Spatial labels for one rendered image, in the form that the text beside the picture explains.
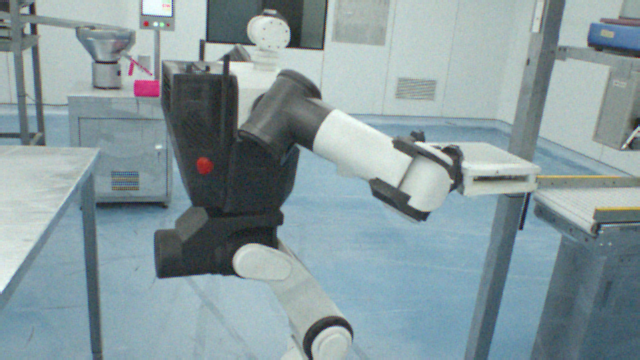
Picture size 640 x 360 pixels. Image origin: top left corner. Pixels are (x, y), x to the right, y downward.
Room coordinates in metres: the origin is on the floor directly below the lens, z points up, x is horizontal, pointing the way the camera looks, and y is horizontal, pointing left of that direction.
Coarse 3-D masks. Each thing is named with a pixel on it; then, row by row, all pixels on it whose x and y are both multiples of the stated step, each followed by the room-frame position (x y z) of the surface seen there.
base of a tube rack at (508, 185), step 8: (520, 176) 1.45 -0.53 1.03; (472, 184) 1.33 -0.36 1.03; (480, 184) 1.33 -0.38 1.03; (488, 184) 1.34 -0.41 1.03; (496, 184) 1.35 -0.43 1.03; (504, 184) 1.36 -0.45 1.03; (512, 184) 1.37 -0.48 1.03; (520, 184) 1.38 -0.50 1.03; (528, 184) 1.39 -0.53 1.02; (536, 184) 1.40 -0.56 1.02; (464, 192) 1.30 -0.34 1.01; (472, 192) 1.31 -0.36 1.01; (480, 192) 1.32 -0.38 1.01; (488, 192) 1.33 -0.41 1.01; (496, 192) 1.34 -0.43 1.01; (504, 192) 1.35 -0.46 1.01; (512, 192) 1.37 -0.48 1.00
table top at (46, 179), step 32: (0, 160) 1.53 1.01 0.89; (32, 160) 1.56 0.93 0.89; (64, 160) 1.59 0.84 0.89; (96, 160) 1.68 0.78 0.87; (0, 192) 1.28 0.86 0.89; (32, 192) 1.31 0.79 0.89; (64, 192) 1.33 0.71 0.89; (0, 224) 1.10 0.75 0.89; (32, 224) 1.12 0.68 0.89; (0, 256) 0.96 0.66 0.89; (32, 256) 1.00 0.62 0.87; (0, 288) 0.84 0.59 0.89
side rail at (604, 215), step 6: (594, 210) 1.38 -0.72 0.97; (606, 210) 1.37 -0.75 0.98; (612, 210) 1.38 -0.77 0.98; (618, 210) 1.39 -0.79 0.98; (624, 210) 1.39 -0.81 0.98; (630, 210) 1.40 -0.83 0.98; (636, 210) 1.41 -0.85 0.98; (594, 216) 1.37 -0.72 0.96; (600, 216) 1.37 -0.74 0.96; (606, 216) 1.37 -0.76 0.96; (612, 216) 1.38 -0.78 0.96; (618, 216) 1.39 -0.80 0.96; (624, 216) 1.39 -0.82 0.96; (630, 216) 1.40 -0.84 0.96; (636, 216) 1.41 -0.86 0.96
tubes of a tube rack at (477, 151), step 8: (448, 144) 1.50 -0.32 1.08; (456, 144) 1.51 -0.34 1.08; (472, 144) 1.53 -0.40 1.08; (480, 144) 1.54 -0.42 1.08; (464, 152) 1.44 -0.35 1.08; (472, 152) 1.45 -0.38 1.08; (480, 152) 1.45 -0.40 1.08; (488, 152) 1.47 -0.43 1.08; (496, 152) 1.47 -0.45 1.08; (488, 176) 1.40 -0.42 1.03
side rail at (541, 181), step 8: (624, 176) 1.74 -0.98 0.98; (632, 176) 1.75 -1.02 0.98; (544, 184) 1.63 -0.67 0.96; (560, 184) 1.65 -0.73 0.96; (568, 184) 1.66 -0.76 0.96; (576, 184) 1.67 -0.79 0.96; (584, 184) 1.68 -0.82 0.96; (592, 184) 1.69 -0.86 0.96; (600, 184) 1.70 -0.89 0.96; (608, 184) 1.71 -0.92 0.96; (616, 184) 1.72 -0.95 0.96; (624, 184) 1.73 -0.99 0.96; (632, 184) 1.74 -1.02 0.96
